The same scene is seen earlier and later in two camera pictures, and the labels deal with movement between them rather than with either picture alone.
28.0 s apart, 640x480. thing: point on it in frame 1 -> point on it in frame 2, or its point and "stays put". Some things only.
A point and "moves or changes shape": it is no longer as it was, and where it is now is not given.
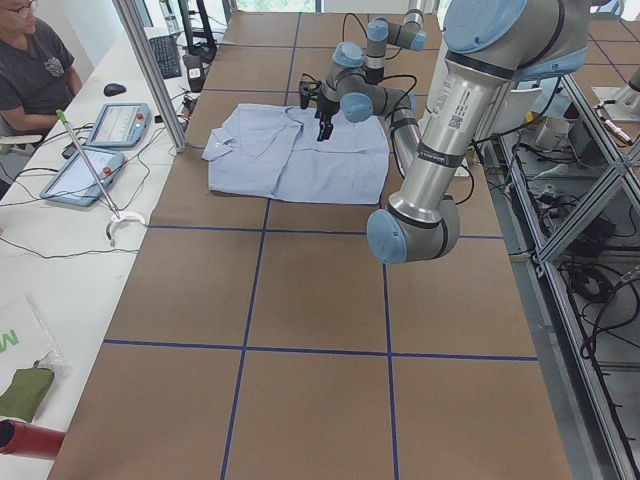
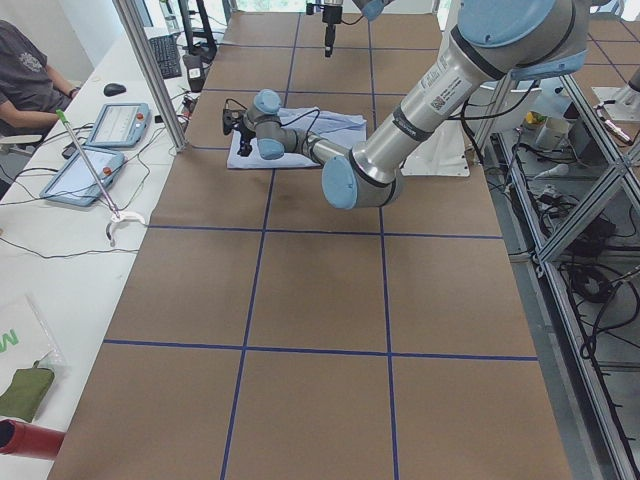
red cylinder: [26, 439] stays put
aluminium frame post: [130, 14] stays put
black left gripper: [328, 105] -> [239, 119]
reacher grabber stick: [116, 214] stays put
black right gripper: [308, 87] -> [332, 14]
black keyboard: [166, 49] stays put
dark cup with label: [195, 70] stays put
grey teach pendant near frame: [121, 125] stays put
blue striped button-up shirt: [274, 149] moves or changes shape
